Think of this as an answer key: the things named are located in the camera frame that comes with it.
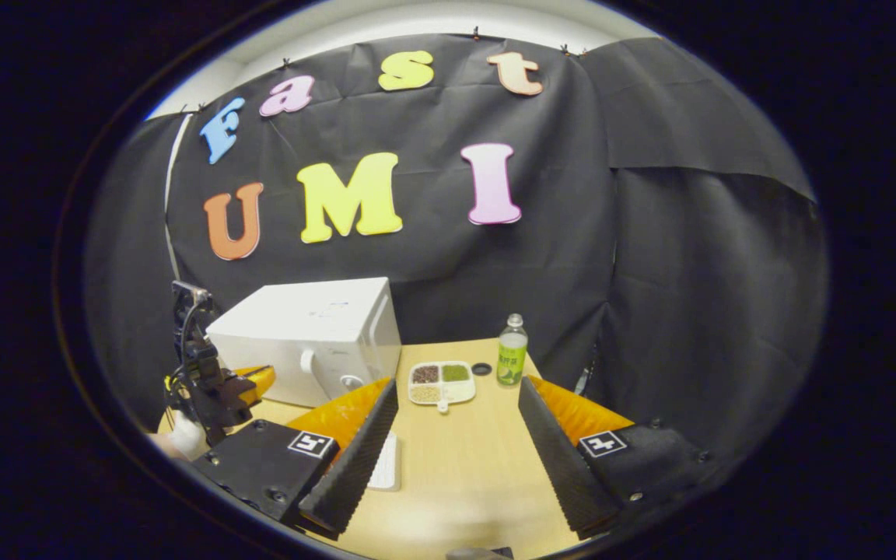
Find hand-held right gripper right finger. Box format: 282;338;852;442
518;375;733;541

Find white ribbed tray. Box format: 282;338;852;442
366;432;403;493

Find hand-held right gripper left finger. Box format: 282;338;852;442
184;378;401;537

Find divided plate of grains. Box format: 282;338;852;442
408;360;478;414

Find black backdrop cloth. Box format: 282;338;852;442
82;33;830;467

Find white microwave oven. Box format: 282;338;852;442
205;277;403;410

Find green drink bottle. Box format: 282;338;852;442
496;313;530;388

